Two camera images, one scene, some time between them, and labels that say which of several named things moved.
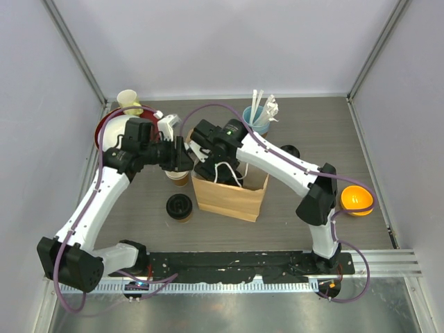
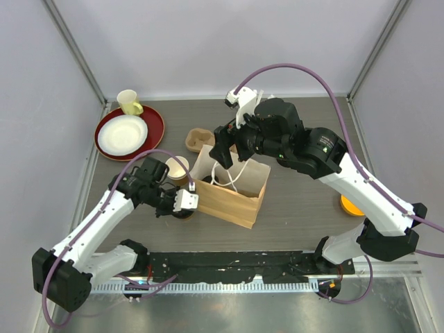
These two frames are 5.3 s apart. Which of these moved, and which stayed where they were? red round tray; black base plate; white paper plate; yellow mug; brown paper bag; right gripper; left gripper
Moved: right gripper; left gripper
Stayed: black base plate; red round tray; brown paper bag; yellow mug; white paper plate
